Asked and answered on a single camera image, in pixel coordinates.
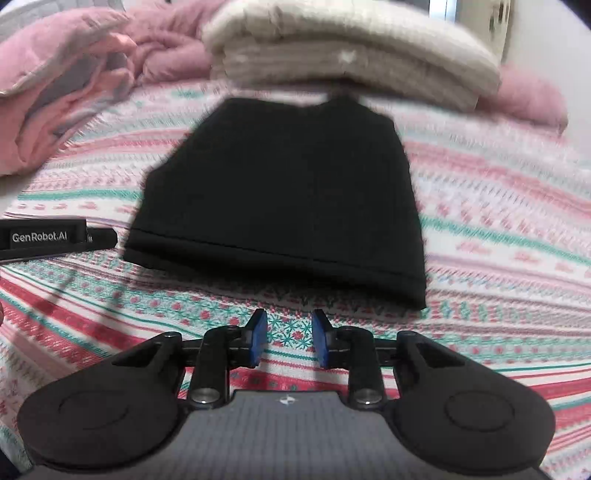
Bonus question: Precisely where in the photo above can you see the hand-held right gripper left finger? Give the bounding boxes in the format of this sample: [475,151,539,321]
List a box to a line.
[113,308,269,408]

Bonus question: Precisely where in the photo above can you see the pink quilted comforter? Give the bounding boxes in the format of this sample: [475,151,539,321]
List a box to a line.
[0,0,225,178]

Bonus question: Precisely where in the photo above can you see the pink pillow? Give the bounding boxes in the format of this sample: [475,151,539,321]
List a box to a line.
[475,64,570,134]

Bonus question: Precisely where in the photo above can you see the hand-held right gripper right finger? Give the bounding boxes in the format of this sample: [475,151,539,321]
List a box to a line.
[312,309,462,408]

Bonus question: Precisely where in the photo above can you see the black pants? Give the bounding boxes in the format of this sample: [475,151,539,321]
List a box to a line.
[122,95,428,311]

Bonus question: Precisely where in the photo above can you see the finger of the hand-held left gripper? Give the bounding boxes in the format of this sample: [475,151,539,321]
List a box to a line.
[86,226,119,251]

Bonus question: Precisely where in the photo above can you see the beige striped folded quilt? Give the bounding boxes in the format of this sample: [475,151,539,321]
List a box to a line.
[201,0,503,112]

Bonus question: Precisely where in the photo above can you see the patterned bed sheet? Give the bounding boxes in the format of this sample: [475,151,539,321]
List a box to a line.
[0,78,591,476]

